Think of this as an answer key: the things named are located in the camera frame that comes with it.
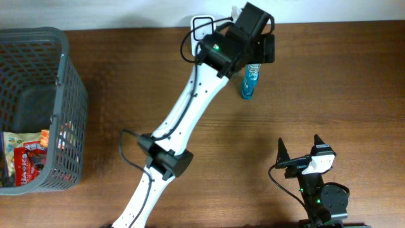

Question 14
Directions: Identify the blue mouthwash bottle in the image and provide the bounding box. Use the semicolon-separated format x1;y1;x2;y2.
241;64;261;100

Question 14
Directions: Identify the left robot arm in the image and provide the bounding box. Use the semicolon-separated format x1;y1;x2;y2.
111;3;275;228

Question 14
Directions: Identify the yellow snack bag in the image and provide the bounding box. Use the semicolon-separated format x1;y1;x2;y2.
1;132;41;177

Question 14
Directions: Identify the small orange tissue pack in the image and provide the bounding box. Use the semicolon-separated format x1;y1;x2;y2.
40;130;49;148

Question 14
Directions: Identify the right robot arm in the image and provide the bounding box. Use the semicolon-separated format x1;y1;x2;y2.
268;134;367;228

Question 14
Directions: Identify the red candy bag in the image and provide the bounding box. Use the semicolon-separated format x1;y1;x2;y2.
14;141;47;187

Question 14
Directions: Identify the grey plastic basket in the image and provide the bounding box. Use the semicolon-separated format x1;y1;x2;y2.
1;27;88;196

